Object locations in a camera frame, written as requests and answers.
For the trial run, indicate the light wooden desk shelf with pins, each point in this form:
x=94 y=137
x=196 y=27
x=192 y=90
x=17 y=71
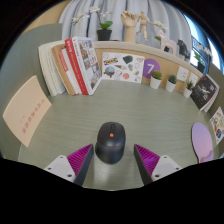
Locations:
x=133 y=46

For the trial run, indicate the food picture sticker sheet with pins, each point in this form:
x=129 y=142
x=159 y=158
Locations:
x=218 y=125

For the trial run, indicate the black cover book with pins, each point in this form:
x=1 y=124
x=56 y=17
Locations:
x=204 y=91

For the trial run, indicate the light grey curtain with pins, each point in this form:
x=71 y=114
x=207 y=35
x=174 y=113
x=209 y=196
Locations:
x=120 y=6

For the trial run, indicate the thick white book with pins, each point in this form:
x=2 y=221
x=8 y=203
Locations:
x=48 y=66

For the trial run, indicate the window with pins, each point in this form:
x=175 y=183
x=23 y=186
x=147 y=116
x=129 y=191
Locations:
x=200 y=33

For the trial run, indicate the purple mouse pad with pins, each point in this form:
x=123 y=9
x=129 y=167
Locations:
x=201 y=141

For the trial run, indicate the white wall outlet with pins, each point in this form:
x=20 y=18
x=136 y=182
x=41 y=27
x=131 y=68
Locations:
x=193 y=79
x=182 y=74

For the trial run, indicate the beige paper card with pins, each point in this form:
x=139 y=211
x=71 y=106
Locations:
x=26 y=110

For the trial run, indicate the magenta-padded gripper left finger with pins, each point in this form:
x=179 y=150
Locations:
x=71 y=165

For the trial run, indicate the wooden hand model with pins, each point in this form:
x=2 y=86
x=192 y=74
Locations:
x=129 y=26

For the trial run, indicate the red-spined picture cover book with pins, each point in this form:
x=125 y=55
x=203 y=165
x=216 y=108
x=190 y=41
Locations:
x=87 y=63

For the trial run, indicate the white picture sticker sheet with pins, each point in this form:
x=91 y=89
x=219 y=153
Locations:
x=123 y=66

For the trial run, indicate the grey-green desk partition panel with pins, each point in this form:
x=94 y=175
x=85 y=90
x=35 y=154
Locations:
x=20 y=53
x=218 y=80

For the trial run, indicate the purple round number sticker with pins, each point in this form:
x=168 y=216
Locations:
x=150 y=68

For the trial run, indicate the black computer mouse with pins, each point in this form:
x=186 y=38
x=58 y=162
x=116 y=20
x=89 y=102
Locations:
x=110 y=145

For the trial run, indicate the brown cover book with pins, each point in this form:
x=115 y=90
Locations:
x=61 y=71

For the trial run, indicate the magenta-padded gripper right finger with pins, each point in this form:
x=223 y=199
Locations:
x=156 y=165

